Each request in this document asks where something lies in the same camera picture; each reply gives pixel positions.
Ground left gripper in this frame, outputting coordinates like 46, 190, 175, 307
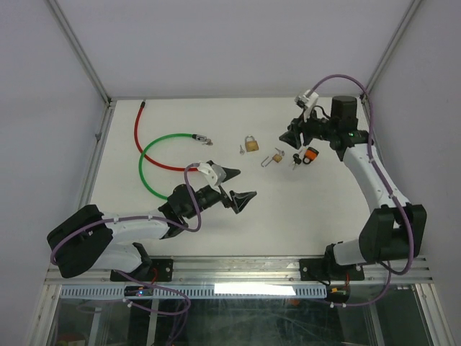
185, 168, 256, 220

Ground orange black padlock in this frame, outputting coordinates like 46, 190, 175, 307
302, 146, 319, 165

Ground green cable lock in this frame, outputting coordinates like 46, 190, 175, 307
138, 134, 212, 200

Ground small padlock key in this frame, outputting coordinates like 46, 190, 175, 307
275, 148, 285, 156

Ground large brass padlock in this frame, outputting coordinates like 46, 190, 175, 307
244, 136, 259, 152

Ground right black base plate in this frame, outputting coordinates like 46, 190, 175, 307
298, 258, 364, 283

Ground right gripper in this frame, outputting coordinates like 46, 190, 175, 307
279, 107, 338, 150

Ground white slotted cable duct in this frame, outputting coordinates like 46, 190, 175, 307
60, 283, 328, 301

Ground small brass padlock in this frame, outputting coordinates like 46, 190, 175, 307
261, 154, 283, 168

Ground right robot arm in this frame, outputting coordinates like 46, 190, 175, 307
279, 91, 427, 279

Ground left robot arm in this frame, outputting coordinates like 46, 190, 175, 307
47, 161, 257, 280

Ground red cable lock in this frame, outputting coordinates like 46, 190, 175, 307
133, 100, 205, 172

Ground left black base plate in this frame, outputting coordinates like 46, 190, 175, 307
126, 257, 174, 283

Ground black keys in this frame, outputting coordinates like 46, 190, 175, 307
290, 154, 303, 170

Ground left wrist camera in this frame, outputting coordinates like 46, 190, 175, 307
197, 162, 226, 192

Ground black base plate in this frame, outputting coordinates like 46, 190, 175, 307
298, 258, 364, 283
126, 257, 174, 283

